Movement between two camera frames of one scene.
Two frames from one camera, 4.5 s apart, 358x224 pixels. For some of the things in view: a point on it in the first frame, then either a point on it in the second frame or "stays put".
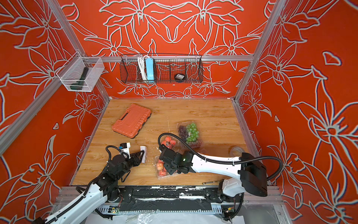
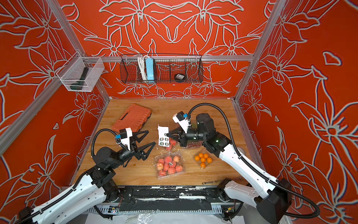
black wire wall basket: [168, 68] stays put
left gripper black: [134, 159] -> [134, 151]
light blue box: [149, 68] stays put
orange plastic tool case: [132, 121] stays put
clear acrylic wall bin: [81, 73] stays put
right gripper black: [168, 167] -> [183, 137]
